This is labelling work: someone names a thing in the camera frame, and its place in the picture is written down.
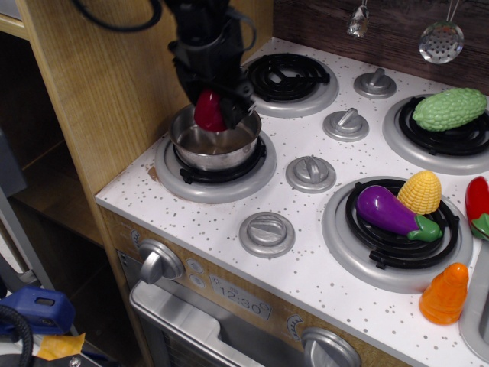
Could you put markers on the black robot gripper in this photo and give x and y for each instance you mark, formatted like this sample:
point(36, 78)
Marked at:
point(213, 61)

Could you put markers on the dark red toy sweet potato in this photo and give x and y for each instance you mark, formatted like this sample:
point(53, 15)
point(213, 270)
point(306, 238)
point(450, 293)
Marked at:
point(207, 112)

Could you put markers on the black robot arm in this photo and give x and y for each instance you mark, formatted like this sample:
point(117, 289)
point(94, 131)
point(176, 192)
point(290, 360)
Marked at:
point(213, 15)

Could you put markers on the stainless steel pan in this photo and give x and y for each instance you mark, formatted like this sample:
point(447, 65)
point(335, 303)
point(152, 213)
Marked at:
point(213, 151)

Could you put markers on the front left stove burner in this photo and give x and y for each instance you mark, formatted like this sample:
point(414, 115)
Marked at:
point(215, 187)

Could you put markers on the silver stove knob lower middle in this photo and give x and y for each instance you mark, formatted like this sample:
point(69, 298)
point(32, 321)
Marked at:
point(310, 174)

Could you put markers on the silver stove knob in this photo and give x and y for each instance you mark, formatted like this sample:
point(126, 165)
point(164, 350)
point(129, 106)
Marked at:
point(310, 174)
point(375, 85)
point(346, 126)
point(267, 235)

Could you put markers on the silver stove knob upper middle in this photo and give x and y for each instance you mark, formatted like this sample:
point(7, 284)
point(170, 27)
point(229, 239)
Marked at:
point(346, 126)

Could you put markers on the silver stove knob front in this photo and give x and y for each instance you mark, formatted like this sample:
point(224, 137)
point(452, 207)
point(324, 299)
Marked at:
point(267, 235)

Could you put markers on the silver stove knob back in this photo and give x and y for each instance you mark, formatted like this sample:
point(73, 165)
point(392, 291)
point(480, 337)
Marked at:
point(375, 85)

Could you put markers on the front right stove burner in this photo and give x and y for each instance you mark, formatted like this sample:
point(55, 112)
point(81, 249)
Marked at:
point(385, 259)

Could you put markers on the back right stove burner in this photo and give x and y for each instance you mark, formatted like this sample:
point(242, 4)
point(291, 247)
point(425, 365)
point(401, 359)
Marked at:
point(459, 151)

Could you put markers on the wooden side shelf unit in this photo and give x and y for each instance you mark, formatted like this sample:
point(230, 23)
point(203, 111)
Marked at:
point(64, 245)

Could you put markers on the silver oven knob left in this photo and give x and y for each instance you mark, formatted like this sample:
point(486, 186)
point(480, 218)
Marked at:
point(159, 262)

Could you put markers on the silver oven knob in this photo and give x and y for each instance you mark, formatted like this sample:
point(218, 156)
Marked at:
point(159, 262)
point(325, 348)

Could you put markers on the purple toy eggplant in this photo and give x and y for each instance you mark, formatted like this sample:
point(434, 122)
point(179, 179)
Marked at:
point(379, 207)

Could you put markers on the oven clock display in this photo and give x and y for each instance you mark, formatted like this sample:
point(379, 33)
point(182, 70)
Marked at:
point(241, 297)

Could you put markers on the yellow toy corn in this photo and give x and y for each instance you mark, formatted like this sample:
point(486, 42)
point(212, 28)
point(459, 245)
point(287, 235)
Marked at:
point(422, 193)

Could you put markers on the green toy bitter gourd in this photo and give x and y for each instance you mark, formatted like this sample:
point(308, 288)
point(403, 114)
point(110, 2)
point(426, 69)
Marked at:
point(449, 109)

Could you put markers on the hanging slotted skimmer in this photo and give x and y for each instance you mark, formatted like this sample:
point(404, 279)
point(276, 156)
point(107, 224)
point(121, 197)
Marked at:
point(442, 41)

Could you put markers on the silver oven knob right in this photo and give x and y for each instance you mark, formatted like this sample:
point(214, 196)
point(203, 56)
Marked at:
point(325, 348)

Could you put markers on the red toy pepper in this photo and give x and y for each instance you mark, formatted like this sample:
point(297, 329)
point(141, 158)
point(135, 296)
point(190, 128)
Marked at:
point(476, 204)

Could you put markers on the blue clamp tool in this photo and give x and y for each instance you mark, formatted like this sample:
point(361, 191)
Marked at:
point(47, 312)

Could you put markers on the orange toy carrot piece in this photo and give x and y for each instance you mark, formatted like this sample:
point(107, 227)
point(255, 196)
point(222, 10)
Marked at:
point(443, 301)

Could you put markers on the yellow tape piece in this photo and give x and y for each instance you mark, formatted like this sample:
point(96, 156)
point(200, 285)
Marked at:
point(57, 347)

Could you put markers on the grey oven door handle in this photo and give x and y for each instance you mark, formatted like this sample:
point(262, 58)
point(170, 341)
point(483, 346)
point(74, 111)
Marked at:
point(208, 329)

